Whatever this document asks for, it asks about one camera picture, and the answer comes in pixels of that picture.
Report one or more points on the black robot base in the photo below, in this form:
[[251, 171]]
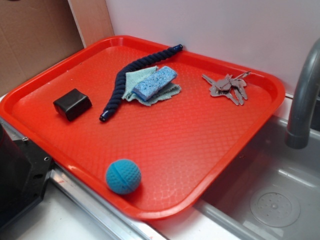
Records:
[[24, 172]]

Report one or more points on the blue dimpled ball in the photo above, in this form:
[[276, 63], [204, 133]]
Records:
[[123, 176]]

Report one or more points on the red plastic tray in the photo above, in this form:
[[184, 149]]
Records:
[[180, 145]]

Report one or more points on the blue sponge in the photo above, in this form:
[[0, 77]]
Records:
[[156, 85]]

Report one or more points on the light green cloth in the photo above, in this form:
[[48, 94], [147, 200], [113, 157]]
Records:
[[133, 78]]

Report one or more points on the bunch of silver keys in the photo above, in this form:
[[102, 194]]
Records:
[[233, 88]]

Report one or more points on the black rectangular block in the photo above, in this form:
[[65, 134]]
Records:
[[72, 104]]

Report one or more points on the grey plastic sink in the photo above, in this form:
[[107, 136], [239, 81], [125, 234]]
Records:
[[269, 191]]

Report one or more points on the grey faucet spout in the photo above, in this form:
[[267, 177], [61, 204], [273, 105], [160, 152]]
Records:
[[305, 108]]

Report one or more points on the brown cardboard panel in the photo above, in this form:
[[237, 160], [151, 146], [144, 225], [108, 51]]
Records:
[[37, 34]]

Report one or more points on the aluminium frame rail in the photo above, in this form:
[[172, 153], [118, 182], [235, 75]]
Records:
[[71, 211]]

